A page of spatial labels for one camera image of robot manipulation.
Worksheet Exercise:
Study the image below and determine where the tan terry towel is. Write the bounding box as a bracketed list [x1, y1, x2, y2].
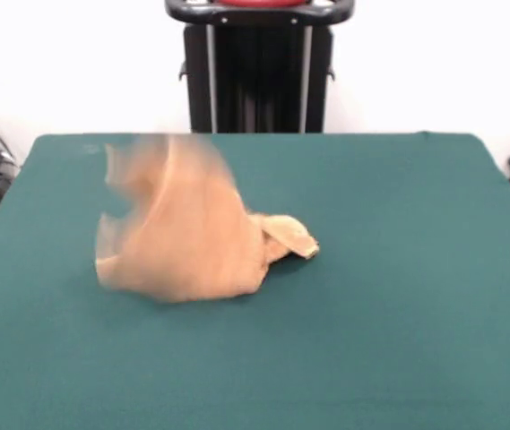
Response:
[95, 133, 321, 305]

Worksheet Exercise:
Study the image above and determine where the dark green table cloth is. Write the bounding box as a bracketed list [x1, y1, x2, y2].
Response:
[0, 131, 510, 430]

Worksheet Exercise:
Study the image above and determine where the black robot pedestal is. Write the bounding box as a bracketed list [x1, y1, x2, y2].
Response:
[163, 0, 355, 134]

